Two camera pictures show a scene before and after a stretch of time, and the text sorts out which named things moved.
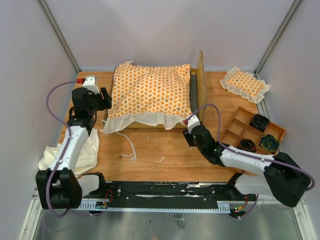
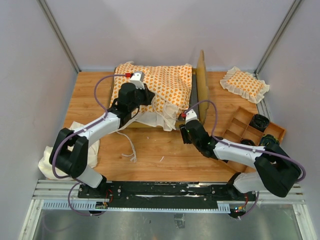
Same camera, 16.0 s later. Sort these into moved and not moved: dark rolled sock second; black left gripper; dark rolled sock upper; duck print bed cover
Moved: black left gripper
Not moved: duck print bed cover; dark rolled sock second; dark rolled sock upper
